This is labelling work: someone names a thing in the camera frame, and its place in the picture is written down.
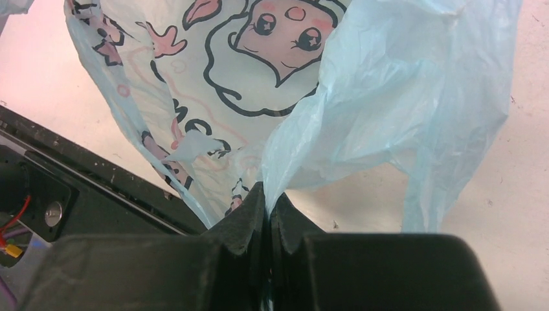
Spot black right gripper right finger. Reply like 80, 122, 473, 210
270, 195, 500, 310

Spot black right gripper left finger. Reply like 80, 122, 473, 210
18, 182, 267, 310

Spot light blue plastic bag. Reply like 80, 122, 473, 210
0, 0, 524, 235

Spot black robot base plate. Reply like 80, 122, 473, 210
1, 107, 206, 244

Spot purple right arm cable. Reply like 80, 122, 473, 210
0, 227, 31, 311

